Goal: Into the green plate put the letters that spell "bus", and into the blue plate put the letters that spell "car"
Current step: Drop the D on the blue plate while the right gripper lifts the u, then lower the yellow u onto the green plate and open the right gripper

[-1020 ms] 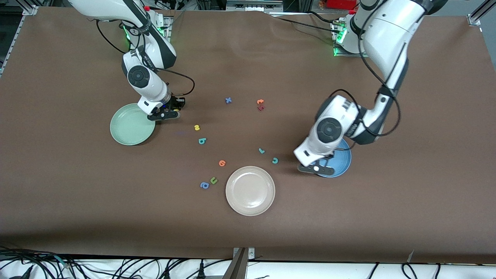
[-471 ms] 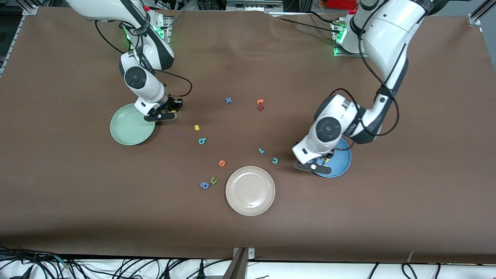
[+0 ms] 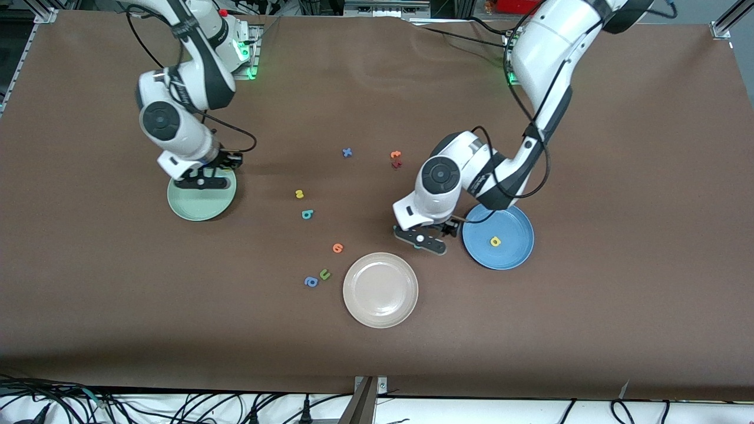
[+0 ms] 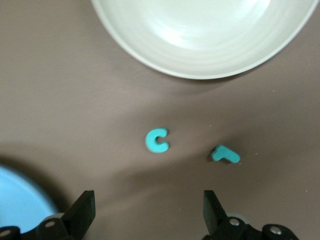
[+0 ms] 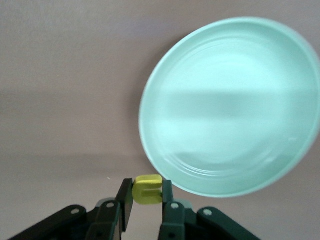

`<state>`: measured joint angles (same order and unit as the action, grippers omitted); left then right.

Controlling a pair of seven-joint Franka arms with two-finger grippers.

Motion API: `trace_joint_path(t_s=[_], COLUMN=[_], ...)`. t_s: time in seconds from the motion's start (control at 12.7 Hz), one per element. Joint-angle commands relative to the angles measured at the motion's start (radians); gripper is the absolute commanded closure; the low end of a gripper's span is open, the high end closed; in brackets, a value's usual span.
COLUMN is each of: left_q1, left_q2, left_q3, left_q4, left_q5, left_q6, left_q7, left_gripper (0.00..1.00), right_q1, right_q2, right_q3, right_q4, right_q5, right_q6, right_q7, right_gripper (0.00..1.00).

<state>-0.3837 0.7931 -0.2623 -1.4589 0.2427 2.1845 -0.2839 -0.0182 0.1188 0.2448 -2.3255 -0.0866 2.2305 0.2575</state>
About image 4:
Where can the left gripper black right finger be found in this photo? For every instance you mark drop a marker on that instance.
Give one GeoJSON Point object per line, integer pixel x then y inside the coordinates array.
{"type": "Point", "coordinates": [215, 215]}

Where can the teal foam letter r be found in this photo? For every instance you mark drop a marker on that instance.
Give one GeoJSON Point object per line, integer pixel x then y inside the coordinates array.
{"type": "Point", "coordinates": [222, 153]}

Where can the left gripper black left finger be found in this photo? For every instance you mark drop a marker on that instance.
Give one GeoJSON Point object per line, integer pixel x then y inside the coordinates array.
{"type": "Point", "coordinates": [80, 215]}

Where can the blue plate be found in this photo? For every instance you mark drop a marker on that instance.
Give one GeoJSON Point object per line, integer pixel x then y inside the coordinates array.
{"type": "Point", "coordinates": [20, 197]}

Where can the beige plate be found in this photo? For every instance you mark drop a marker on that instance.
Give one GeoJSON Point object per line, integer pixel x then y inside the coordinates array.
{"type": "Point", "coordinates": [205, 35]}

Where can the teal foam letter c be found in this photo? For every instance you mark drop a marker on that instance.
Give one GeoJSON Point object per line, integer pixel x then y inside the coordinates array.
{"type": "Point", "coordinates": [150, 143]}

